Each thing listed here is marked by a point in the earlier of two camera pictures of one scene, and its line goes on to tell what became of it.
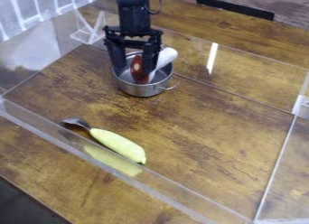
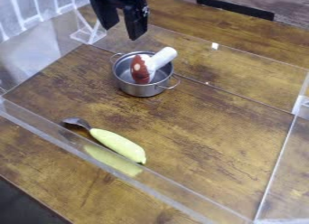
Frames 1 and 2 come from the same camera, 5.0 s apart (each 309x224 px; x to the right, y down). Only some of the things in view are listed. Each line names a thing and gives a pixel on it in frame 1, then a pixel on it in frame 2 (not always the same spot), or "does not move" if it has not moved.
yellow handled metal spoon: x=108 y=140 does not move
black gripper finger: x=116 y=47 → x=104 y=7
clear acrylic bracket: x=89 y=34 does not move
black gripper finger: x=151 y=51 → x=136 y=16
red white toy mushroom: x=166 y=56 does not move
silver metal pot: x=136 y=89 does not move
